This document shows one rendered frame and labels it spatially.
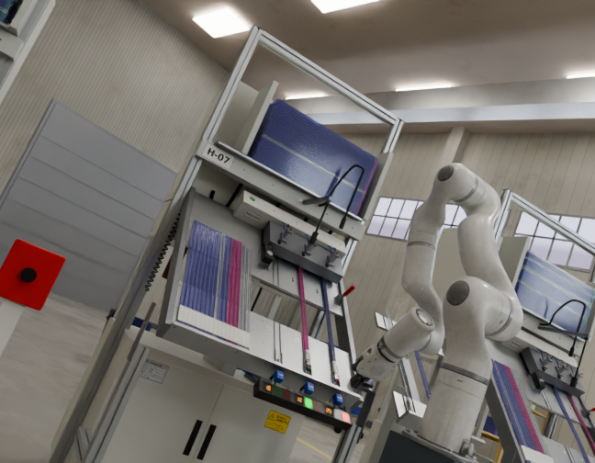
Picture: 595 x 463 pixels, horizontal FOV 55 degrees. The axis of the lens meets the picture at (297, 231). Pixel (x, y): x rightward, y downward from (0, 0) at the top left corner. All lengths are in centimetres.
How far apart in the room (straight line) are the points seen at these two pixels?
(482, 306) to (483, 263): 18
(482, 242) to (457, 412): 44
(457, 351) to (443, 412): 15
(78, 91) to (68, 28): 120
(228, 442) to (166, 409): 25
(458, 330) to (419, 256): 33
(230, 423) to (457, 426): 91
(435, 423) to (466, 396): 10
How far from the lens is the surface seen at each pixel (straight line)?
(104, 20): 1290
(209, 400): 205
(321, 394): 187
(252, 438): 214
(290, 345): 187
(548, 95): 900
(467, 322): 143
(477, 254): 157
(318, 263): 218
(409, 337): 163
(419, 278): 168
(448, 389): 146
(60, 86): 1236
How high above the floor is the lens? 79
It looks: 11 degrees up
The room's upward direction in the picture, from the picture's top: 23 degrees clockwise
